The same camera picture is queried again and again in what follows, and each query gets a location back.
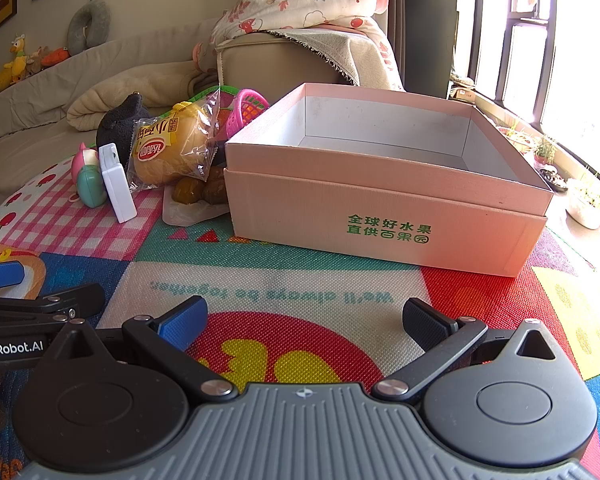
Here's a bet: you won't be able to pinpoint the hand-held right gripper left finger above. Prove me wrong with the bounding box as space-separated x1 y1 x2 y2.
40 296 238 403

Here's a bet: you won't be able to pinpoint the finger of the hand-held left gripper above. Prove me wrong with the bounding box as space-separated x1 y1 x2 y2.
0 282 106 330
0 260 26 293

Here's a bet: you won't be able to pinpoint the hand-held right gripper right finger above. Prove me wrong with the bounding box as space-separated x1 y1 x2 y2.
370 297 573 403

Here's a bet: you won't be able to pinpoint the pink and teal toy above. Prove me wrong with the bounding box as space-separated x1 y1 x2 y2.
71 142 108 208

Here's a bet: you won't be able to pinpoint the small white box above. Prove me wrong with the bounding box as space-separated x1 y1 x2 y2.
98 143 138 224

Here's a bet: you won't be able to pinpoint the pink cardboard box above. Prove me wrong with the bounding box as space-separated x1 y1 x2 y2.
224 82 555 278

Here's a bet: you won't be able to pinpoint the chestnut plastic packet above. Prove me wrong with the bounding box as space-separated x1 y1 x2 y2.
161 165 231 227

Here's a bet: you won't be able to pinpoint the bread bun plastic packet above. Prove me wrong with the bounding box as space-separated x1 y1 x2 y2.
129 89 222 193

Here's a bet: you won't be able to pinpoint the black plush toy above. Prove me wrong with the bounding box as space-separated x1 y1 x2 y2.
96 92 151 166

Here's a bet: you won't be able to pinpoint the pink toy basket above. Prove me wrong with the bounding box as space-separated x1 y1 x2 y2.
225 88 271 141

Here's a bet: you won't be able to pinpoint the grey sofa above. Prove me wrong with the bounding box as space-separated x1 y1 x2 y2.
0 20 231 221

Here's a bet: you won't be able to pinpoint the colourful printed play mat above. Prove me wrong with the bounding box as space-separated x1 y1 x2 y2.
0 85 600 480

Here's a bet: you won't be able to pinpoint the dark bowl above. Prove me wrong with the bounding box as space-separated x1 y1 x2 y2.
537 165 571 193

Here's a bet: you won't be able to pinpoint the white flower pot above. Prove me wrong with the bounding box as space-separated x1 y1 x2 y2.
565 175 600 231

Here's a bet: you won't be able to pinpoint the yellow plush toy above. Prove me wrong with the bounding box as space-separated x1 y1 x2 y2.
0 34 28 103

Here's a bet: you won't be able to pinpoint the red flower pot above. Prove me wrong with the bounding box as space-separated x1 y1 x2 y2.
497 120 536 153

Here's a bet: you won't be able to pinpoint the small plant pot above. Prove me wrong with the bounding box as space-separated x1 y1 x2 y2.
532 135 558 166

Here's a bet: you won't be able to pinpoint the tan plush toy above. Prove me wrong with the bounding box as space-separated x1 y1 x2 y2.
25 46 51 78

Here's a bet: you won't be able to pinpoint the folded beige blanket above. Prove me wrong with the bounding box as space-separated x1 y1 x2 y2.
66 62 221 132

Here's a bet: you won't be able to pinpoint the orange carrot plush toy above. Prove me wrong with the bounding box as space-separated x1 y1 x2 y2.
40 47 71 67

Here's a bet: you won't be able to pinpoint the cardboard pieces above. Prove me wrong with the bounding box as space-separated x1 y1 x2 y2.
450 75 478 101

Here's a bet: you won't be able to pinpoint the grey neck pillow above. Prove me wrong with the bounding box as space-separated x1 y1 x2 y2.
66 0 112 56

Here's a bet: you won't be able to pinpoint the grey fringed cloth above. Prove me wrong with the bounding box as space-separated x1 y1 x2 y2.
267 27 381 86

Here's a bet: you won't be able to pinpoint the grey curtain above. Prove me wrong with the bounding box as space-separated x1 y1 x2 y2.
352 0 463 98

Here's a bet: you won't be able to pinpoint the floral quilt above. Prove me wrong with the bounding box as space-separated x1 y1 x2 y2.
192 0 406 93

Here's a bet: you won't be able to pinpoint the black window frame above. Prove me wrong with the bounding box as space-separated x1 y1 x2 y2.
452 0 600 126

